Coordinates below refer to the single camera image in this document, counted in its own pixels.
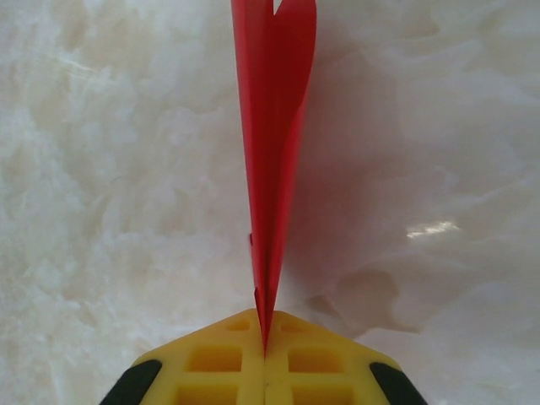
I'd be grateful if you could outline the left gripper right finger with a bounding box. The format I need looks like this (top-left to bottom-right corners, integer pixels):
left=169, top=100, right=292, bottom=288
left=264, top=310, right=425, bottom=405

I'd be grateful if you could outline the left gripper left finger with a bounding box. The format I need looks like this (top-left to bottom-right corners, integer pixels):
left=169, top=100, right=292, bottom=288
left=99, top=308, right=267, bottom=405

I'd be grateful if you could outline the red square paper sheet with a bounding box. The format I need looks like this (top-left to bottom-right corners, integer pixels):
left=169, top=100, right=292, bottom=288
left=229, top=0, right=319, bottom=355

